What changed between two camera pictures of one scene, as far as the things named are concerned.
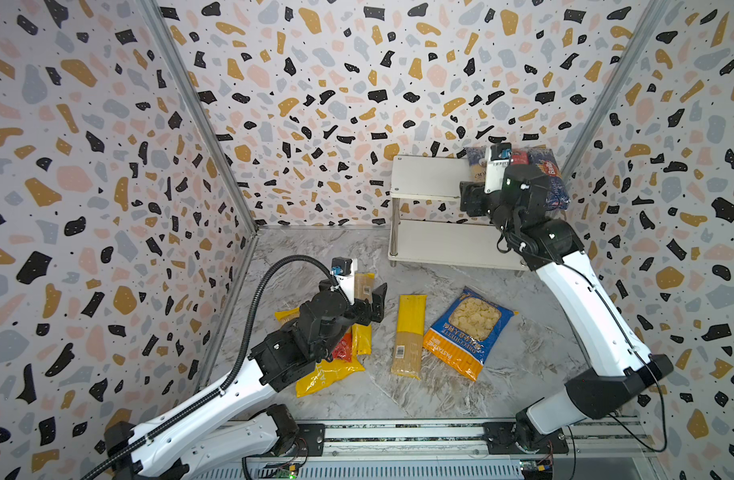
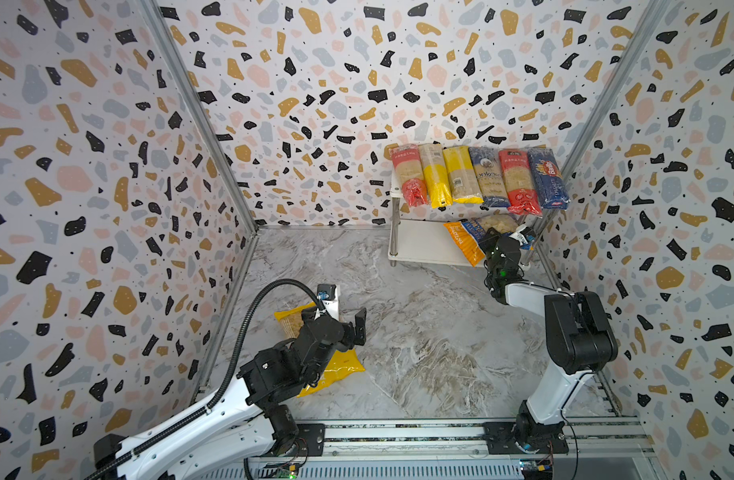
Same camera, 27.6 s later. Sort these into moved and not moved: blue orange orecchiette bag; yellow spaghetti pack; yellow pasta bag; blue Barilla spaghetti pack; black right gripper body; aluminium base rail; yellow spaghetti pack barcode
Moved: yellow spaghetti pack barcode; blue orange orecchiette bag; black right gripper body; yellow spaghetti pack
Not moved: blue Barilla spaghetti pack; aluminium base rail; yellow pasta bag
